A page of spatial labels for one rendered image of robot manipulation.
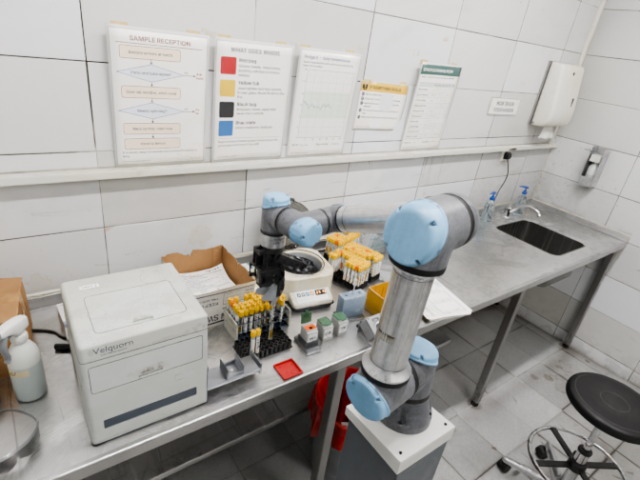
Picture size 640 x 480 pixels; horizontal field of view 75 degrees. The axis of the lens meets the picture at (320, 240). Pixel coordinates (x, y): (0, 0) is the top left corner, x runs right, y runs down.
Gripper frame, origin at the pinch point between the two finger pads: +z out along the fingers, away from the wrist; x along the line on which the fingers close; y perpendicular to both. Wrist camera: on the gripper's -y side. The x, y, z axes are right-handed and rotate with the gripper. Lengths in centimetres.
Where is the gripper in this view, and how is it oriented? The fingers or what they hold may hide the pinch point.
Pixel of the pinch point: (272, 300)
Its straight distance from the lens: 132.2
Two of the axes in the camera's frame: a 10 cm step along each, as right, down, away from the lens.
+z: -1.3, 8.9, 4.4
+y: -8.1, 1.6, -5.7
